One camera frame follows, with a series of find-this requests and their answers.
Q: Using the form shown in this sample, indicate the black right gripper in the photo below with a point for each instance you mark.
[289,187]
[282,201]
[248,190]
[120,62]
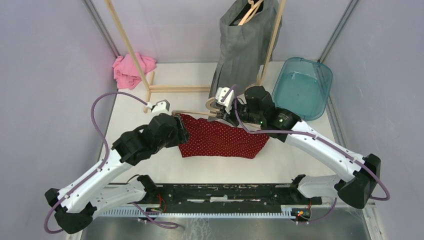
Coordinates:
[223,114]

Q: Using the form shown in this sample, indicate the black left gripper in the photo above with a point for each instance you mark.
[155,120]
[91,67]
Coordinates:
[183,134]

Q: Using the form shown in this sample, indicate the red polka dot cloth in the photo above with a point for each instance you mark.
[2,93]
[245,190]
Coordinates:
[216,139]

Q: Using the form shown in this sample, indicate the grey pleated skirt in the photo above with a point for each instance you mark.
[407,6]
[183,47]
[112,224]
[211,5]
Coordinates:
[243,48]

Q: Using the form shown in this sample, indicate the wooden clothes hanger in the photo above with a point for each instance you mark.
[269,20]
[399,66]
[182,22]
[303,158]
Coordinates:
[254,7]

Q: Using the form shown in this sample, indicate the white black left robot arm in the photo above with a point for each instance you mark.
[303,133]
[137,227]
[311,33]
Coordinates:
[75,206]

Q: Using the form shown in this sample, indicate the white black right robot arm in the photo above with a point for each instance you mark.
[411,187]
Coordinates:
[356,178]

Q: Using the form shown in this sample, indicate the wooden clothes rack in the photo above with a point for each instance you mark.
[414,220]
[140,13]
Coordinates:
[183,37]

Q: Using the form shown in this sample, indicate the teal plastic basket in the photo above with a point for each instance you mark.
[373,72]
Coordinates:
[303,87]

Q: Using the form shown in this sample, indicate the pink cloth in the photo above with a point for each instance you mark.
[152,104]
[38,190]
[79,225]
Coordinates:
[125,71]

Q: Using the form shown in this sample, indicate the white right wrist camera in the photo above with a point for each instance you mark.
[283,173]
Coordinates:
[224,98]

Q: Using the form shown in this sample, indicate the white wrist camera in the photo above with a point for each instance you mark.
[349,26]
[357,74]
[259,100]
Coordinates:
[224,98]
[160,107]

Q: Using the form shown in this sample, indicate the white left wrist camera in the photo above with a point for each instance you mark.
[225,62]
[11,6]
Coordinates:
[160,107]

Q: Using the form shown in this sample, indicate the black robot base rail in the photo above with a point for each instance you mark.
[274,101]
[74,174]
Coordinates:
[249,198]

